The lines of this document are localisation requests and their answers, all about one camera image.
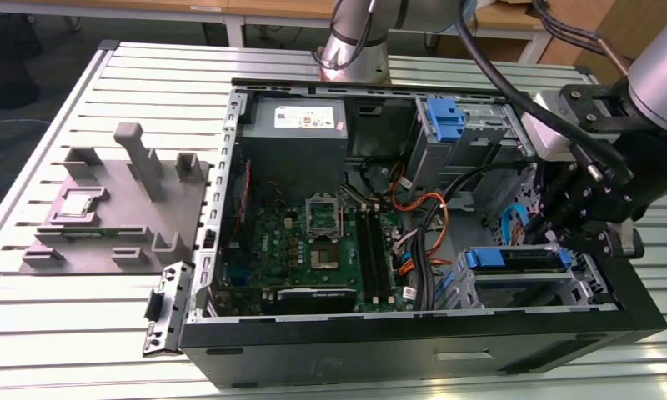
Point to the blue board connector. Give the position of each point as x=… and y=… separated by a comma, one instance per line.
x=237, y=277

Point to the wooden desk white frame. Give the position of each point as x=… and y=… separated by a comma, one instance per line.
x=505, y=16

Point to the CPU socket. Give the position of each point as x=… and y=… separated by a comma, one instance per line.
x=324, y=256

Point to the black RAM slot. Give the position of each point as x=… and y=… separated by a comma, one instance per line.
x=366, y=254
x=373, y=254
x=381, y=254

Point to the silver CPU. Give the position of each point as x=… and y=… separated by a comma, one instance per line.
x=75, y=206

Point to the grey parts rack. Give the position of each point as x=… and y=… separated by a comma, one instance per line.
x=138, y=233

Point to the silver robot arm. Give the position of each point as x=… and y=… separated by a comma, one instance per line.
x=354, y=54

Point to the green RAM stick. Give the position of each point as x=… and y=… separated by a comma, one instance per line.
x=97, y=233

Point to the white barcode label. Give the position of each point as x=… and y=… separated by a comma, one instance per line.
x=409, y=292

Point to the black office chair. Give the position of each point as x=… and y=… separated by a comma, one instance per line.
x=5, y=54

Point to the black PC case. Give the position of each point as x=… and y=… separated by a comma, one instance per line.
x=366, y=354

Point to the grey power supply unit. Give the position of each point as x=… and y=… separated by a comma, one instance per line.
x=294, y=158

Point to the brown wooden cabinet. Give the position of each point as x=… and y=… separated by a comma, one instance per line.
x=639, y=12

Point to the black graphics card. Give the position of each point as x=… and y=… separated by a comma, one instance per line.
x=316, y=300

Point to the silver gripper bracket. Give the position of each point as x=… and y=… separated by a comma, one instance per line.
x=624, y=237

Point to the green motherboard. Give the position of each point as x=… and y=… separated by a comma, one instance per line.
x=277, y=250

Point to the hard disk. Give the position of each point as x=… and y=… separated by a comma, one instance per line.
x=524, y=260

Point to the grey card retainer bracket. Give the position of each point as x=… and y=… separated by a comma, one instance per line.
x=172, y=308

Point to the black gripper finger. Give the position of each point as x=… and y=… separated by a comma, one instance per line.
x=595, y=239
x=567, y=196

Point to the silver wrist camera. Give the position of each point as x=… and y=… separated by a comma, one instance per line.
x=544, y=133

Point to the metal drive cage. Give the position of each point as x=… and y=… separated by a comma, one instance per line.
x=439, y=162

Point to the metal disk bay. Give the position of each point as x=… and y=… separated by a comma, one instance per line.
x=521, y=279

